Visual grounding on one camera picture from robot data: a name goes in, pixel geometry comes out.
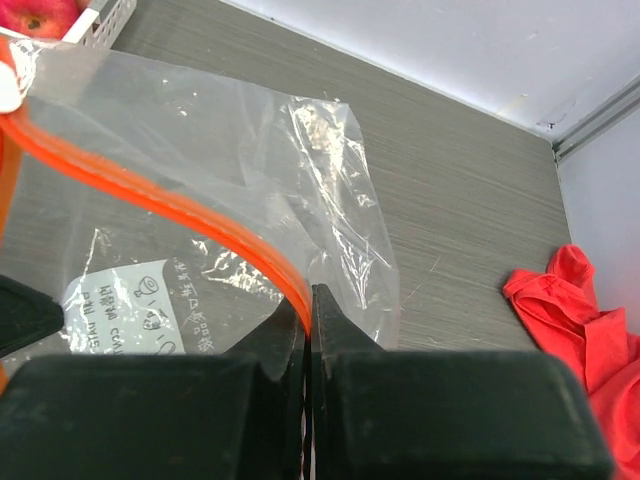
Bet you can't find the white plastic basket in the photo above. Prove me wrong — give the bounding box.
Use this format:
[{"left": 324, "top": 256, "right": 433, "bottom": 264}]
[{"left": 63, "top": 0, "right": 137, "bottom": 48}]

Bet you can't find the clear zip top bag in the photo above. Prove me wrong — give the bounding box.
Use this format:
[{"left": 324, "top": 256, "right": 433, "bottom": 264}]
[{"left": 1, "top": 38, "right": 400, "bottom": 378}]

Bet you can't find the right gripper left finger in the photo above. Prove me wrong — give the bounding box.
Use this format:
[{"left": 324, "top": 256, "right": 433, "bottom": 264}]
[{"left": 1, "top": 302, "right": 306, "bottom": 479}]

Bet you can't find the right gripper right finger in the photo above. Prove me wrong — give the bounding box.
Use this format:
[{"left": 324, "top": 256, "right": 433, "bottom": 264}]
[{"left": 310, "top": 284, "right": 614, "bottom": 479}]

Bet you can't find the right aluminium frame post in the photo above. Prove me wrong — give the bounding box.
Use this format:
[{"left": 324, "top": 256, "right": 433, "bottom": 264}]
[{"left": 552, "top": 76, "right": 639, "bottom": 166}]

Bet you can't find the red apple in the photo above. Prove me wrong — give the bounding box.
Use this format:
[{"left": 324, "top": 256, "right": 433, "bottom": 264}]
[{"left": 1, "top": 0, "right": 80, "bottom": 40}]

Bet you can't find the red cloth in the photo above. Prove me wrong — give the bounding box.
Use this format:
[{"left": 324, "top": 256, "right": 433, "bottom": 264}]
[{"left": 503, "top": 245, "right": 639, "bottom": 479}]

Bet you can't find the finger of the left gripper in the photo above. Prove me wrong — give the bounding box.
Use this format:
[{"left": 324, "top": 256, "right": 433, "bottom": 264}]
[{"left": 0, "top": 275, "right": 64, "bottom": 358}]

